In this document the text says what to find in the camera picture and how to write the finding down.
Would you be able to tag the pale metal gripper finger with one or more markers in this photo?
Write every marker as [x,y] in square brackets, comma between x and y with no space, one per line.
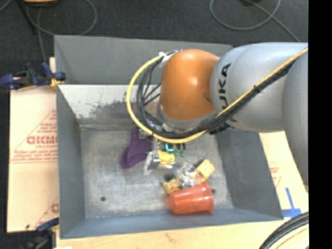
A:
[153,160]

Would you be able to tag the small yellow toy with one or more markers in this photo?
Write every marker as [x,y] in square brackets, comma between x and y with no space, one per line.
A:
[166,157]

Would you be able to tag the purple cloth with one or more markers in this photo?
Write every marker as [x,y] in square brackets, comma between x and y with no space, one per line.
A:
[135,149]

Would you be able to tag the yellow packet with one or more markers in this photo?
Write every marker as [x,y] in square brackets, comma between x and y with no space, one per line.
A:
[172,185]

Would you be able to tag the clear plastic bag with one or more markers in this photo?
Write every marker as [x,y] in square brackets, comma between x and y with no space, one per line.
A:
[186,174]

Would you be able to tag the grey metal bin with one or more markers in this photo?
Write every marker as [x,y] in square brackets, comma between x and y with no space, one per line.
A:
[109,180]

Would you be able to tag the orange and yellow box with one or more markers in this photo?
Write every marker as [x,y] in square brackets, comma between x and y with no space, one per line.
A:
[206,169]

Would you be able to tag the red-orange plastic cup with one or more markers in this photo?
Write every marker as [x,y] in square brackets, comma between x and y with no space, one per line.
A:
[192,199]

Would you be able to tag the brown cardboard board red print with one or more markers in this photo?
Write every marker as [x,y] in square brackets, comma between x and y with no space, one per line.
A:
[31,128]

